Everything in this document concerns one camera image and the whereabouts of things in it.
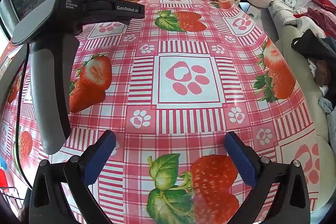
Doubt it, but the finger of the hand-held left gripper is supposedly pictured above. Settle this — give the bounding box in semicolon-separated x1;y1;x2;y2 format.
80;17;131;31

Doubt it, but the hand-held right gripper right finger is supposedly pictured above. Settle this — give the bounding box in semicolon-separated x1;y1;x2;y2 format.
224;131;311;224

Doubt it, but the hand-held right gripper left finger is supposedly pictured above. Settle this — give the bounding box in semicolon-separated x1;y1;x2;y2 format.
28;130;117;224

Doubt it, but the grey sofa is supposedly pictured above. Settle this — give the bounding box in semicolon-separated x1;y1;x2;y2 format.
268;0;336;151

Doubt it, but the black bag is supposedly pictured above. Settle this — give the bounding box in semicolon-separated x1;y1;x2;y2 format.
291;29;336;83

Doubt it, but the dark red garment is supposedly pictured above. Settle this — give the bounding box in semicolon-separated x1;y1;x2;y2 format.
294;7;336;35

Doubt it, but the red pillow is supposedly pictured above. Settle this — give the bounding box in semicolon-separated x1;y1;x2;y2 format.
305;0;336;14

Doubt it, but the black cable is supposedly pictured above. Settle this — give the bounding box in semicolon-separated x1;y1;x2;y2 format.
14;44;33;189

